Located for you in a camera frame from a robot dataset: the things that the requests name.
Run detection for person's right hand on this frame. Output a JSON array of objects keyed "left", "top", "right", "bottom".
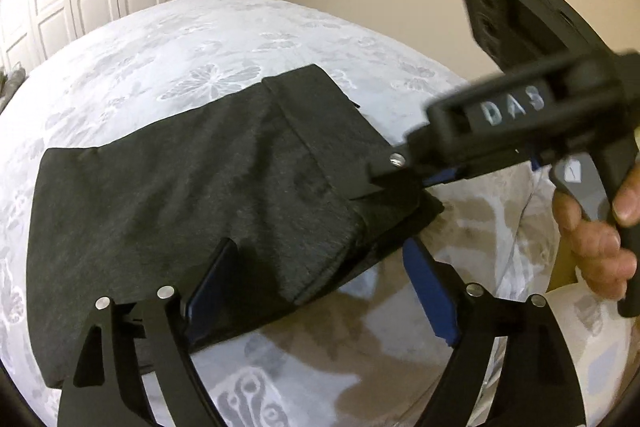
[{"left": 550, "top": 152, "right": 640, "bottom": 303}]

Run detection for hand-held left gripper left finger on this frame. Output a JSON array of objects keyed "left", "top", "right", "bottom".
[{"left": 57, "top": 237, "right": 240, "bottom": 427}]

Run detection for bed with floral grey sheet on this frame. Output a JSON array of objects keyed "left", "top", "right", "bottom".
[{"left": 0, "top": 0, "right": 640, "bottom": 427}]

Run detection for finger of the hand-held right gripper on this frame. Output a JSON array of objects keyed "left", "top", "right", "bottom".
[
  {"left": 367, "top": 127, "right": 441, "bottom": 200},
  {"left": 422, "top": 164, "right": 471, "bottom": 188}
]

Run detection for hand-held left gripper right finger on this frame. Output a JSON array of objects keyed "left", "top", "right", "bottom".
[{"left": 402, "top": 238, "right": 586, "bottom": 427}]

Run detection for dark grey pants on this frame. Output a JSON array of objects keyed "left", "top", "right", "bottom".
[{"left": 25, "top": 63, "right": 446, "bottom": 390}]

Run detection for light grey quilt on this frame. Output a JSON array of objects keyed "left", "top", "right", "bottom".
[{"left": 0, "top": 62, "right": 27, "bottom": 108}]

